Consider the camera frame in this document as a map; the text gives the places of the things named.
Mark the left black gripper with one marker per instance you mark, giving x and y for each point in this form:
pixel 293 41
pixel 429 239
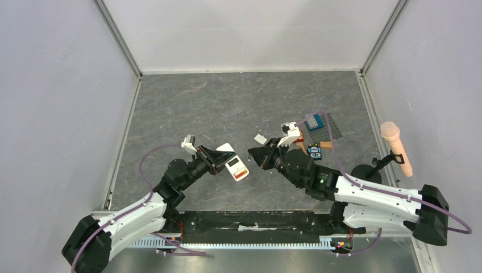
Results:
pixel 214 160

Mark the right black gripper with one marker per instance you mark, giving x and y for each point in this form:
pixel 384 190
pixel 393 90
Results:
pixel 268 154

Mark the white battery cover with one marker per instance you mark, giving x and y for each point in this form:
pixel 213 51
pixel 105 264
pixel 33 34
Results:
pixel 260 139

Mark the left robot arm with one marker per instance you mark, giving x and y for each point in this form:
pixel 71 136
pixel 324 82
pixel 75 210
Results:
pixel 95 242

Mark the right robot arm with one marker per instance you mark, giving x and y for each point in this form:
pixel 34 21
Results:
pixel 358 203

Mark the red owl number block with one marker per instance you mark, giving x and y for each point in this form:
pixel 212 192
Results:
pixel 301 137

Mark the blue owl number block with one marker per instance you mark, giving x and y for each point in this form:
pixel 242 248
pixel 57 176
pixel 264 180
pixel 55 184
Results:
pixel 314 151

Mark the grey lego brick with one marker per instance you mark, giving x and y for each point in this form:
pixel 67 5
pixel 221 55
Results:
pixel 312 123

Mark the wooden block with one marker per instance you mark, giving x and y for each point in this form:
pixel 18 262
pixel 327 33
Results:
pixel 326 145

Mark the grey lego baseplate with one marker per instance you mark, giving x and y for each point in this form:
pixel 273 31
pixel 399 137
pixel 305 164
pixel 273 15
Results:
pixel 322 134

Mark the blue lego brick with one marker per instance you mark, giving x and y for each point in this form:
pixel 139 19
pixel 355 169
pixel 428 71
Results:
pixel 320 121

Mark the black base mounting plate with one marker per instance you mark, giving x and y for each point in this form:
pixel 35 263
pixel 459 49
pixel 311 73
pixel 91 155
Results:
pixel 257 226

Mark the black microphone stand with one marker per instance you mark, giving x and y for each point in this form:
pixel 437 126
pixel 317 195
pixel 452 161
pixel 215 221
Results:
pixel 371 173

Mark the pink microphone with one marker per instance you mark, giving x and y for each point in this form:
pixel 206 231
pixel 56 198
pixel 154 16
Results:
pixel 391 133

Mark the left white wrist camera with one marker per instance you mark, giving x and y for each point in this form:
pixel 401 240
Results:
pixel 188 144

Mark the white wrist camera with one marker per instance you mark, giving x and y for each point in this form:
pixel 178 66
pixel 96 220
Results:
pixel 188 144
pixel 290 134

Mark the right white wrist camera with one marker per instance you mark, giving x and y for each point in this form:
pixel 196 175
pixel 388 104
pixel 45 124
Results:
pixel 290 134

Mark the white slotted cable duct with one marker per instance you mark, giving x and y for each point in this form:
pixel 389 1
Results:
pixel 324 243

